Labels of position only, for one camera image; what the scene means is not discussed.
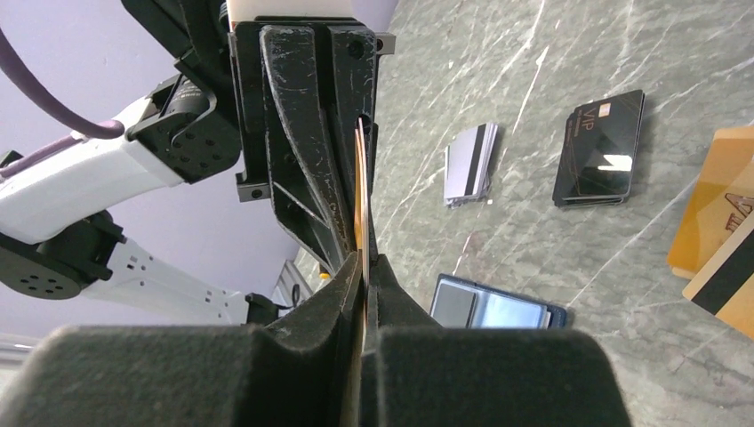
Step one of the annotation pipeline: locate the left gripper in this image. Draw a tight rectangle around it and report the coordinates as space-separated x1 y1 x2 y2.
124 1 396 274

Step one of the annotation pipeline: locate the orange card stack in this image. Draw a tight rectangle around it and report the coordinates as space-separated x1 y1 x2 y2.
667 126 753 337

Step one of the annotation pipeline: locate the black card stack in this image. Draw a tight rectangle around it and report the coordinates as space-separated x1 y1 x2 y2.
552 89 645 209

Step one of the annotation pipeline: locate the orange credit card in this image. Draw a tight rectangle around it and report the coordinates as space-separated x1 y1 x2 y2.
353 117 373 296

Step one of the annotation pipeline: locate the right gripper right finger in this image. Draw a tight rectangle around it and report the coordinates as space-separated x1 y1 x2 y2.
359 254 632 427

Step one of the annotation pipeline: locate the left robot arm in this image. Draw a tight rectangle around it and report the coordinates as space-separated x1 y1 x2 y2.
1 1 396 325

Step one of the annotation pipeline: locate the blue leather card holder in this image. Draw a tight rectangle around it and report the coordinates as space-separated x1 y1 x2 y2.
433 274 568 329

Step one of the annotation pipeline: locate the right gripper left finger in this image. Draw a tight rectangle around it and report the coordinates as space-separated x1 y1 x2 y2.
1 253 363 426

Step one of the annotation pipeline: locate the silver card stack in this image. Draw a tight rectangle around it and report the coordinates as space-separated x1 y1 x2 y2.
443 123 499 207

